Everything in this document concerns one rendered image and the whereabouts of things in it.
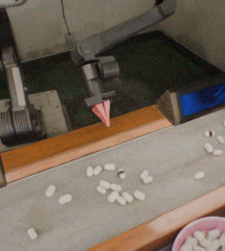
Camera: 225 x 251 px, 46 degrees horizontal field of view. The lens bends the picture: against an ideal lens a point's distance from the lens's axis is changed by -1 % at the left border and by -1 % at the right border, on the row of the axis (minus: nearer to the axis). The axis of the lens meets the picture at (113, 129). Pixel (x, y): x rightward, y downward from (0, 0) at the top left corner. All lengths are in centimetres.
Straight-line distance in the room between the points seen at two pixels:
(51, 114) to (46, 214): 79
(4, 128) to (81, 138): 29
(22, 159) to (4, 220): 20
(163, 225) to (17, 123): 62
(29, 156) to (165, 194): 45
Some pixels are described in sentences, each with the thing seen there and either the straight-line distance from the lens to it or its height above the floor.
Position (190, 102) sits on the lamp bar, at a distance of 59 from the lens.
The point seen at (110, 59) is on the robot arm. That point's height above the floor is 99.
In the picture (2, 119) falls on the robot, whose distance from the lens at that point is 105.
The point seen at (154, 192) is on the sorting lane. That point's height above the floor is 74.
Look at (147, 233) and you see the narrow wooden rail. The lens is 74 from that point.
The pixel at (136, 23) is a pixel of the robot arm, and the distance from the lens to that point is 99.
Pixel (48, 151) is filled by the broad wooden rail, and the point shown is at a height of 76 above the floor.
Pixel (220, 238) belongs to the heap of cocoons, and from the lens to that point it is 81.
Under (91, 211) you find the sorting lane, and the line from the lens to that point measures 79.
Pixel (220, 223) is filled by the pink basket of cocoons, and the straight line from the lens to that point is 81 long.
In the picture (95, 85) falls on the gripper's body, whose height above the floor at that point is 96.
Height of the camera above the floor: 144
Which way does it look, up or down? 44 degrees down
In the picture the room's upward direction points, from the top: straight up
